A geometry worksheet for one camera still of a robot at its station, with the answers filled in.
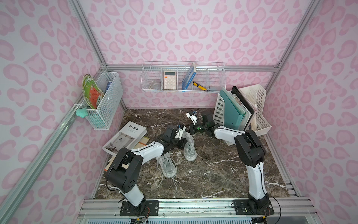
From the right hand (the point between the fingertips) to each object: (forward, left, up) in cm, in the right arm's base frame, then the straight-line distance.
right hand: (181, 129), depth 92 cm
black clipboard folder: (+19, -35, +16) cm, 43 cm away
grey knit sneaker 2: (-21, +8, -7) cm, 24 cm away
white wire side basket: (+20, +46, +22) cm, 54 cm away
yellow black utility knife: (+27, -13, +14) cm, 33 cm away
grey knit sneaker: (-13, -6, -8) cm, 16 cm away
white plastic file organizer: (+26, -54, +7) cm, 60 cm away
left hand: (-5, -3, -3) cm, 7 cm away
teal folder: (-1, -30, +17) cm, 35 cm away
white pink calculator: (+27, +8, +19) cm, 34 cm away
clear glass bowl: (+24, +18, +17) cm, 34 cm away
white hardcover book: (-2, +38, -7) cm, 39 cm away
